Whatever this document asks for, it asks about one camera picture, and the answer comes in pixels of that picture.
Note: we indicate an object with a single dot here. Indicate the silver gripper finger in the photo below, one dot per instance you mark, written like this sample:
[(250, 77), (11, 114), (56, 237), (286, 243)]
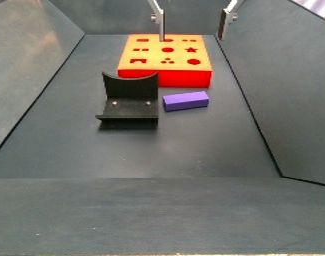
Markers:
[(228, 15), (158, 17)]

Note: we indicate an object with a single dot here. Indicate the black curved fixture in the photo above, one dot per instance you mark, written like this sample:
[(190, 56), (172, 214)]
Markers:
[(131, 98)]

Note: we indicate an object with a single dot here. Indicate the red shape-sorter board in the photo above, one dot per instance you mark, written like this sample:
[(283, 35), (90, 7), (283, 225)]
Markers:
[(178, 59)]

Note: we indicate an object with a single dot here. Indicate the purple rectangular block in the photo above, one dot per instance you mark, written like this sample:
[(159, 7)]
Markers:
[(184, 101)]

